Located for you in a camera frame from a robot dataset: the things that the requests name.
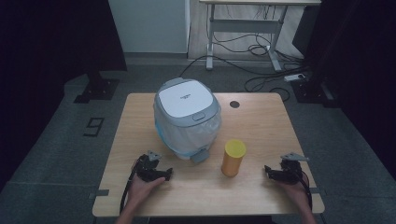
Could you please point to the grey tape piece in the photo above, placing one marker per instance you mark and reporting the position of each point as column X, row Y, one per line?
column 314, row 190
column 99, row 193

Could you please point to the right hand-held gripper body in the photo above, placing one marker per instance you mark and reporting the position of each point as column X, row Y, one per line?
column 291, row 172

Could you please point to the yellow cylindrical canister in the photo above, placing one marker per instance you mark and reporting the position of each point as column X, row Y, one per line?
column 233, row 158

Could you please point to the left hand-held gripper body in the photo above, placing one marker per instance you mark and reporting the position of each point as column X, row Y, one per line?
column 149, row 168

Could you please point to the white power strip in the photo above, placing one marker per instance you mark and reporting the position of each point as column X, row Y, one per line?
column 294, row 77

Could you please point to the white grey pedal trash can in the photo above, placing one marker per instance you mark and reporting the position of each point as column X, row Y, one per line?
column 185, row 99

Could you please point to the person's right hand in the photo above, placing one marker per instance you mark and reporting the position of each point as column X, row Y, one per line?
column 299, row 194

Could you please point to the white plastic bin liner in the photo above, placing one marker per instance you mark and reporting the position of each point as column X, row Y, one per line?
column 186, row 137

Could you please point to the dark round table grommet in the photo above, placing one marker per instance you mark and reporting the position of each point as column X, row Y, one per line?
column 234, row 104

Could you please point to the white panel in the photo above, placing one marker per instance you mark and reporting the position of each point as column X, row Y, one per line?
column 149, row 25

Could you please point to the dark curtain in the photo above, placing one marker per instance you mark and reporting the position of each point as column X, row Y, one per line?
column 46, row 37
column 358, row 46

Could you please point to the person's left hand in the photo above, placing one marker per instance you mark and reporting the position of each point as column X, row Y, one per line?
column 140, row 189

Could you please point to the white metal frame desk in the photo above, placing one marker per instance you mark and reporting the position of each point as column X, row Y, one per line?
column 246, row 25

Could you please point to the black stand base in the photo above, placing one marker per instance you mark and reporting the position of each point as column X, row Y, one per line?
column 314, row 91
column 99, row 88

